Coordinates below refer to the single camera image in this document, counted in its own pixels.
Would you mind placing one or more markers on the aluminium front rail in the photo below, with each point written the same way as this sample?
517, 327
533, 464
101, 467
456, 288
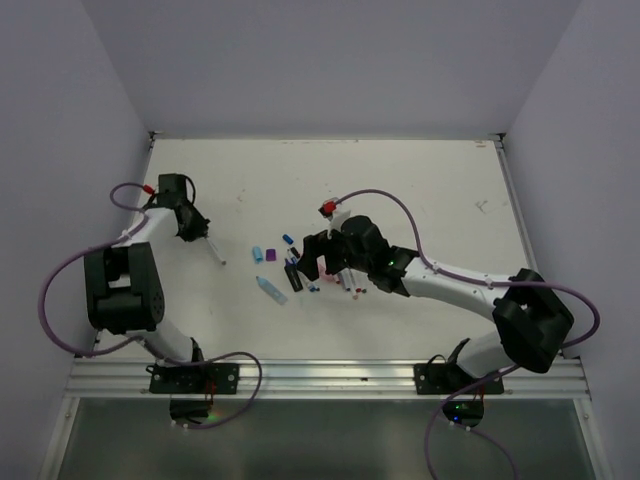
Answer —
324, 379

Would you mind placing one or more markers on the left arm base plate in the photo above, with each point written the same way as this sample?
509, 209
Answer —
214, 379

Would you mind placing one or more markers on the pink highlighter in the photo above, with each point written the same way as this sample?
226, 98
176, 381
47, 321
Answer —
326, 276

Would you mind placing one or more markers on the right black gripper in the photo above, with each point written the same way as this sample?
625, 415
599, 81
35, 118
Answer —
314, 246

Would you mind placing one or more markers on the light blue highlighter cap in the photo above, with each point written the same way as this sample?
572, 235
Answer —
257, 254

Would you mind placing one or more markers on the clear white pen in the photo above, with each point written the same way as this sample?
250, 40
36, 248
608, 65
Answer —
344, 282

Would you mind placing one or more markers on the purple black highlighter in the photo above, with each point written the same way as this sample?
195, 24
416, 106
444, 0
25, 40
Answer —
293, 277

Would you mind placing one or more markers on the grey capped pen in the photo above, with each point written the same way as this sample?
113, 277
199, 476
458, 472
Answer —
216, 251

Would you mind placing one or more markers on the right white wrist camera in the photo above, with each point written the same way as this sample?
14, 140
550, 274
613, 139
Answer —
335, 214

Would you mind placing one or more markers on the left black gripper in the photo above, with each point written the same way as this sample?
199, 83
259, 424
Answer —
199, 227

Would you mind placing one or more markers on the light blue highlighter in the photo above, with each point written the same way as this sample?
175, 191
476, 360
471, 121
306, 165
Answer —
271, 290

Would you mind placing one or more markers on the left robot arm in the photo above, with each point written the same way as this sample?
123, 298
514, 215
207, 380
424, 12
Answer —
124, 294

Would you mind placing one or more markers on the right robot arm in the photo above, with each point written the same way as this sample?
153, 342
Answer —
530, 321

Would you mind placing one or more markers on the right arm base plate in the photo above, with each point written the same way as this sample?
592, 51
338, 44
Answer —
439, 379

